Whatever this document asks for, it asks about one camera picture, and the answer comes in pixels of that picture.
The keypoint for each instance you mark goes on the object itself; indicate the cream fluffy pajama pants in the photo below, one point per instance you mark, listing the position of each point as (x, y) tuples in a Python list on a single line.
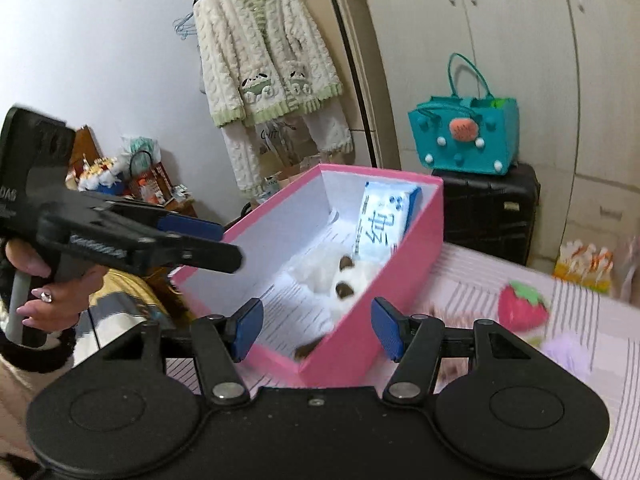
[(240, 160)]

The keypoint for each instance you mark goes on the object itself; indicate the orange gift bag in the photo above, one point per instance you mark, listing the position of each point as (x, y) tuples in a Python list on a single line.
[(150, 185)]

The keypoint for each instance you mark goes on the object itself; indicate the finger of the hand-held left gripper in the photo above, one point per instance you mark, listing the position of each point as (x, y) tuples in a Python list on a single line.
[(192, 226), (200, 257)]

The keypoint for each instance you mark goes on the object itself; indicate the teal felt handbag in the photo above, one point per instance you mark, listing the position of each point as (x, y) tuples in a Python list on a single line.
[(465, 145)]

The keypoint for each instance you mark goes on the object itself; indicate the black suitcase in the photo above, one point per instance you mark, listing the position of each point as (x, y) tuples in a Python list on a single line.
[(485, 210)]

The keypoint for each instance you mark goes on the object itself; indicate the wooden nightstand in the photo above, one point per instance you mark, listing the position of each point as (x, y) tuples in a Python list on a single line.
[(82, 142)]

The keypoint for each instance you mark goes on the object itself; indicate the person's left hand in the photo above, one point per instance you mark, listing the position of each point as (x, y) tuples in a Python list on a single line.
[(65, 300)]

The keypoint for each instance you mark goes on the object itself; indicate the brown pouch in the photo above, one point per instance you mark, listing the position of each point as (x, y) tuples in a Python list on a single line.
[(306, 351)]

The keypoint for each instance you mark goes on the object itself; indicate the black clothes rack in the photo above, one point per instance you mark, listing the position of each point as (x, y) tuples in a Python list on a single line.
[(364, 120)]

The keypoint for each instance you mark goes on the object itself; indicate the light wood cabinet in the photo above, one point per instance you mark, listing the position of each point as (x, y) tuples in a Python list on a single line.
[(322, 10)]

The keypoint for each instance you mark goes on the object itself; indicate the purple plush toy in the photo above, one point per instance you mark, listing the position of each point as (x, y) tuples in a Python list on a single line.
[(570, 360)]

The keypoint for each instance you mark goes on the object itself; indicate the person's left forearm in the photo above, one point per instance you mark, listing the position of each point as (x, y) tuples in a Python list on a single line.
[(30, 360)]

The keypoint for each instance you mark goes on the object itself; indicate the yellow grey striped cloth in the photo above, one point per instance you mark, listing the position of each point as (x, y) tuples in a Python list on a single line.
[(130, 305)]

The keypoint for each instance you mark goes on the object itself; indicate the red strawberry plush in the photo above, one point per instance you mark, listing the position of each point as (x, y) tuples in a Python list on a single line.
[(522, 305)]

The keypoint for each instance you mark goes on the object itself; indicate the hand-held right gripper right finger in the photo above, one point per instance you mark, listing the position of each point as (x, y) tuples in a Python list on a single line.
[(385, 330)]

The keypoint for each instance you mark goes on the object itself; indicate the orange white snack packet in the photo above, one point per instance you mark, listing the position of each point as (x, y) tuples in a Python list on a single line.
[(582, 265)]

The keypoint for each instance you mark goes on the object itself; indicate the beige three-door wardrobe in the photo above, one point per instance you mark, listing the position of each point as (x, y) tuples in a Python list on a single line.
[(525, 35)]

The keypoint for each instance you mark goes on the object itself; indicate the white plastic bag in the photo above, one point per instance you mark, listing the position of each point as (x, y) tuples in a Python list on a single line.
[(142, 152)]

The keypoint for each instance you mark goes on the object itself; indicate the cream fluffy pajama jacket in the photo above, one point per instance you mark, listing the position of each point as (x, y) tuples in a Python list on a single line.
[(260, 50)]

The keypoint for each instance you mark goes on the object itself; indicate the pink cardboard box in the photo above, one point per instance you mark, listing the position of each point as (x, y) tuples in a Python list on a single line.
[(390, 285)]

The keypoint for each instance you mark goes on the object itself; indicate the white plush dog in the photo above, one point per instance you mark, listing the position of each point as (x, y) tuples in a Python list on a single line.
[(320, 275)]

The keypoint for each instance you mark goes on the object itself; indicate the white flower bouquet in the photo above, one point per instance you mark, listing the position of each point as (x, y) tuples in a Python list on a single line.
[(100, 175)]

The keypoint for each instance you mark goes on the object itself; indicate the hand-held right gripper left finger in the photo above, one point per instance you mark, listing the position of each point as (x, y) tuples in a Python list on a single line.
[(250, 327)]

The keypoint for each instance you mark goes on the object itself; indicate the brown paper bag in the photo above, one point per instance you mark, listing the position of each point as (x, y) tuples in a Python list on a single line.
[(290, 177)]

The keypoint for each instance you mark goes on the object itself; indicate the blue wet wipes packet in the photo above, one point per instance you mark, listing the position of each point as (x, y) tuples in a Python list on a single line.
[(382, 220)]

